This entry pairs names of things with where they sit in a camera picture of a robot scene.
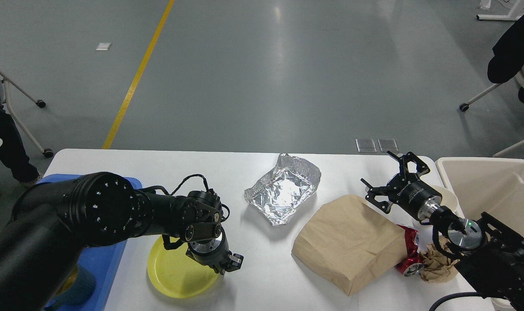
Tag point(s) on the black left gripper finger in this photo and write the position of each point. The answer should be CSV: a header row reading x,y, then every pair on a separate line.
x,y
223,269

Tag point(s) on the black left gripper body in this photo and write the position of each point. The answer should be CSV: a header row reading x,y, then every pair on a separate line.
x,y
214,253

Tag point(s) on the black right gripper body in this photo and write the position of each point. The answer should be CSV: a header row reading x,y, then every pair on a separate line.
x,y
417,198

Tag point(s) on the yellow plastic plate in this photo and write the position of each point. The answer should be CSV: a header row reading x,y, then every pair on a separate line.
x,y
175,275

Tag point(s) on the dark teal mug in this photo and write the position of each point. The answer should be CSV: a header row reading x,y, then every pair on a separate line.
x,y
77,289

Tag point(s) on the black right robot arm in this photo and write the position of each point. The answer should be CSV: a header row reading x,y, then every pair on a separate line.
x,y
488,254

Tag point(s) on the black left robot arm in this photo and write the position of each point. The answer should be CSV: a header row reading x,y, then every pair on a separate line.
x,y
52,223

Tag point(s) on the white paper cup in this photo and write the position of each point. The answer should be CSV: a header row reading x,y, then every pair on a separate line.
x,y
449,199

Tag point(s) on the brown paper bag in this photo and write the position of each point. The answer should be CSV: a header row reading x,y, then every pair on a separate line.
x,y
350,244

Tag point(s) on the floor outlet cover plates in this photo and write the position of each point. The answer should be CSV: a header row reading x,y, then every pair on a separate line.
x,y
365,145

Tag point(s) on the crushed red soda can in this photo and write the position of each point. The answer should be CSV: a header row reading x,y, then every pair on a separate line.
x,y
412,264

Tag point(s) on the crumpled brown paper napkin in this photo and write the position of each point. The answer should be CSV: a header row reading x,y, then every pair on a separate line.
x,y
438,268

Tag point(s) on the crumpled aluminium foil tray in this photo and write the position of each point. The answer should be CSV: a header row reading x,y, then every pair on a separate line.
x,y
279,193

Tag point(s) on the beige plastic bin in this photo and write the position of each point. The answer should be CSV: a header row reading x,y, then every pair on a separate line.
x,y
491,185

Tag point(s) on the blue plastic tray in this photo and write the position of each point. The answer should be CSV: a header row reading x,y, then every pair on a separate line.
x,y
102,260

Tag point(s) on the person in black clothing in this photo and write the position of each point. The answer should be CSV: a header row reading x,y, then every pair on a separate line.
x,y
508,54

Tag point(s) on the white paper scrap on floor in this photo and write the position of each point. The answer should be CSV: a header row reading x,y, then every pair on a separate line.
x,y
103,46

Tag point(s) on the person at left edge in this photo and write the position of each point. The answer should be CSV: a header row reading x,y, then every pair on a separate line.
x,y
12,152

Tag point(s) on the white table frame background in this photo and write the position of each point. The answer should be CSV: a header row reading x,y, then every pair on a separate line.
x,y
501,10

